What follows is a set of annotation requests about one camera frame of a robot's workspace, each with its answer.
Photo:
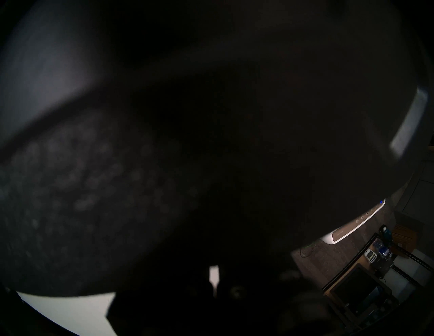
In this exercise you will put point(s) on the white curved panel blue light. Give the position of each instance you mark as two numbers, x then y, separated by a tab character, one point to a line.
352	225

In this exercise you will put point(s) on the black plastic tool box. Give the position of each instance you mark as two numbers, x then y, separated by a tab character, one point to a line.
135	169

